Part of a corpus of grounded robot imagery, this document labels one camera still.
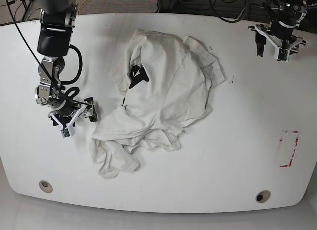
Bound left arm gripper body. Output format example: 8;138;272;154
248;21;307;60

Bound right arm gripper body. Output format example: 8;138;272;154
48;97;95;129

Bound white T-shirt black print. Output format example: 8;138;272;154
89;30;225;179

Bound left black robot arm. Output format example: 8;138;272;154
248;0;308;61

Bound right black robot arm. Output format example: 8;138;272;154
35;0;98;137

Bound red tape rectangle marking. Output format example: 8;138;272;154
276;130;299;168

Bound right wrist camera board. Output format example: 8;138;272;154
60;126;75;138

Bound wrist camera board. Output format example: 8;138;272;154
60;126;75;138
277;48;289;62

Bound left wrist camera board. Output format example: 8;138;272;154
277;48;289;62

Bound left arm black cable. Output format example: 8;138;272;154
208;0;273;24

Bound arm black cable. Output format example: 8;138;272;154
0;0;87;107
208;0;273;24

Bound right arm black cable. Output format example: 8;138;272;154
0;0;87;107

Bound left table cable grommet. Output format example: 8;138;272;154
39;181;53;193

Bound table cable grommet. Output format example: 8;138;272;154
39;181;53;193
256;190;271;203

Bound right table cable grommet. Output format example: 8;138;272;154
256;190;271;203

